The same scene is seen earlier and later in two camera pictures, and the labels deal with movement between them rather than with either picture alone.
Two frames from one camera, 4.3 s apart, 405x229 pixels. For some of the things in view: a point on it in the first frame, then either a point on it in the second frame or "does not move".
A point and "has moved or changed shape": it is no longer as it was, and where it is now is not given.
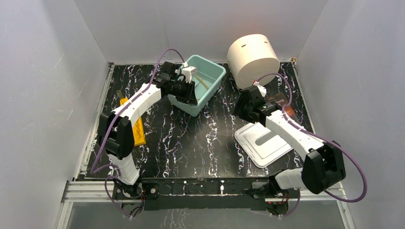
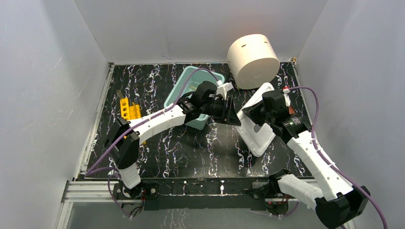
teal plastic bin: [208, 75] has moved or changed shape
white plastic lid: [261, 145] has moved or changed shape
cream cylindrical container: [253, 58] does not move
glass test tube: [120, 94] does not move
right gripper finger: [241, 105] -> [256, 112]
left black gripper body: [188, 93] -> [225, 111]
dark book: [276, 101] -> [291, 110]
